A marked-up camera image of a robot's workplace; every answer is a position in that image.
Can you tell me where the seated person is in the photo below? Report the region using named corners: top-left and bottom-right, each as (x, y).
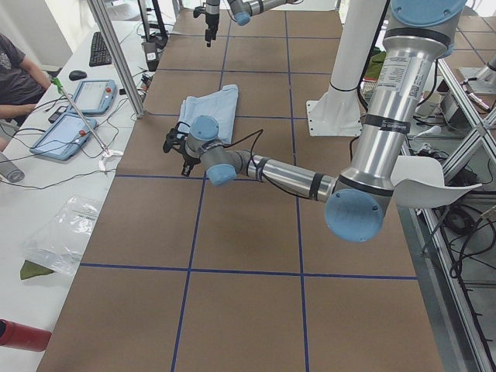
top-left (0, 33), bottom-right (52, 152)

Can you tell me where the lower teach pendant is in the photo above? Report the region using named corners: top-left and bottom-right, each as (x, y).
top-left (29, 113), bottom-right (97, 160)

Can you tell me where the white plastic chair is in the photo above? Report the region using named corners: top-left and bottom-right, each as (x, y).
top-left (391, 155), bottom-right (481, 208)

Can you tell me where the red fire extinguisher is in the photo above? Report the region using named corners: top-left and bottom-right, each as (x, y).
top-left (1, 319), bottom-right (52, 352)

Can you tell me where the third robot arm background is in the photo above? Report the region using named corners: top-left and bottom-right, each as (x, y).
top-left (459, 56), bottom-right (495, 95)

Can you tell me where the green cloth piece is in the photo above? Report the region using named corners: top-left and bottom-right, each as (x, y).
top-left (19, 260), bottom-right (53, 281)

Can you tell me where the light blue button-up shirt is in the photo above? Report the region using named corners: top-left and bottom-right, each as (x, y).
top-left (178, 84), bottom-right (239, 144)

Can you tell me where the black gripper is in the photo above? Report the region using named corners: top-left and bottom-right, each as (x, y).
top-left (163, 122), bottom-right (200, 177)
top-left (193, 0), bottom-right (220, 48)

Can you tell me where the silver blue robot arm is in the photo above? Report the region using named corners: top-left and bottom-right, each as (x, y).
top-left (193, 0), bottom-right (301, 47)
top-left (163, 1), bottom-right (468, 242)

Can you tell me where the aluminium frame post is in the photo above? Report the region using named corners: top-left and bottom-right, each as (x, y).
top-left (88, 0), bottom-right (145, 119)

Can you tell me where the upper teach pendant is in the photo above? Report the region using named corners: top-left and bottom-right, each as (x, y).
top-left (73, 79), bottom-right (116, 115)

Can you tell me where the metal rod with green tip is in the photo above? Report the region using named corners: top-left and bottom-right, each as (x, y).
top-left (50, 77), bottom-right (123, 174)

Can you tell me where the clear plastic bag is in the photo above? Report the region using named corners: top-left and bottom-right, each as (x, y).
top-left (22, 195), bottom-right (103, 277)

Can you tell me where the black computer mouse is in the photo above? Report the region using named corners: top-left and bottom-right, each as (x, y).
top-left (68, 70), bottom-right (87, 81)

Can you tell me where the black keyboard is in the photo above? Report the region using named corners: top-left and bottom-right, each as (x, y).
top-left (88, 31), bottom-right (112, 67)

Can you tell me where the teach pendant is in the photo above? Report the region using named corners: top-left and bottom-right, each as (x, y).
top-left (73, 79), bottom-right (116, 115)
top-left (29, 113), bottom-right (97, 160)

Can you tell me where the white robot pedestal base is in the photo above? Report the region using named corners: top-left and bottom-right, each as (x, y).
top-left (306, 0), bottom-right (388, 136)

